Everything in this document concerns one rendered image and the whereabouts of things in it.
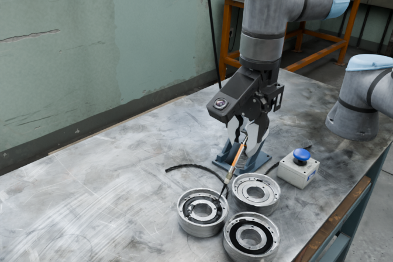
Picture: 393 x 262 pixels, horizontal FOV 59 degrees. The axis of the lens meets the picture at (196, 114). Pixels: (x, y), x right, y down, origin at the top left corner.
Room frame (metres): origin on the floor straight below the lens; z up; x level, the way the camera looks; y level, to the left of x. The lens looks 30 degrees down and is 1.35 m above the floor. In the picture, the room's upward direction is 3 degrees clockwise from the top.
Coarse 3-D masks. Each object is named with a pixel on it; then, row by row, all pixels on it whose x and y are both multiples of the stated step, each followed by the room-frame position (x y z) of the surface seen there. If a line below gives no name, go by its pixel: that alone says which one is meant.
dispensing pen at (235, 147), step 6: (246, 132) 0.60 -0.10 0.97; (246, 138) 0.59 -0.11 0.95; (234, 144) 0.58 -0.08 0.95; (240, 144) 0.58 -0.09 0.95; (234, 150) 0.57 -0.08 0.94; (228, 156) 0.57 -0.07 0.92; (234, 156) 0.57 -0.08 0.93; (228, 162) 0.56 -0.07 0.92; (234, 168) 0.56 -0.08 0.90; (228, 174) 0.56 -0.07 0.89; (228, 180) 0.55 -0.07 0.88; (222, 192) 0.54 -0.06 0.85
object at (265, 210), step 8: (240, 176) 0.61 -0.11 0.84; (248, 176) 0.62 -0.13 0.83; (256, 176) 0.62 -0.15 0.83; (264, 176) 0.62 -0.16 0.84; (232, 184) 0.58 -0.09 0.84; (248, 184) 0.60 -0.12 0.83; (256, 184) 0.60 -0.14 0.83; (272, 184) 0.60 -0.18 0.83; (232, 192) 0.56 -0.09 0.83; (248, 192) 0.59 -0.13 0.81; (256, 192) 0.59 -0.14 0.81; (264, 192) 0.58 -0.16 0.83; (280, 192) 0.56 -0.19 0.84; (232, 200) 0.56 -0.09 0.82; (240, 200) 0.54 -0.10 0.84; (256, 200) 0.55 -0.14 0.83; (264, 200) 0.55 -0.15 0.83; (240, 208) 0.53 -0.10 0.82; (248, 208) 0.53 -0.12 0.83; (256, 208) 0.52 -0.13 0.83; (264, 208) 0.52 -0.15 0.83; (272, 208) 0.53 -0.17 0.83
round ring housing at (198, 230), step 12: (192, 192) 0.56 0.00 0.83; (204, 192) 0.56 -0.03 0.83; (216, 192) 0.55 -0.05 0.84; (180, 204) 0.52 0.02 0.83; (204, 204) 0.53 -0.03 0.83; (228, 204) 0.52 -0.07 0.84; (180, 216) 0.48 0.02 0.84; (192, 216) 0.49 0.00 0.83; (192, 228) 0.46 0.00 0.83; (204, 228) 0.46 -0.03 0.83; (216, 228) 0.47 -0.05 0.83
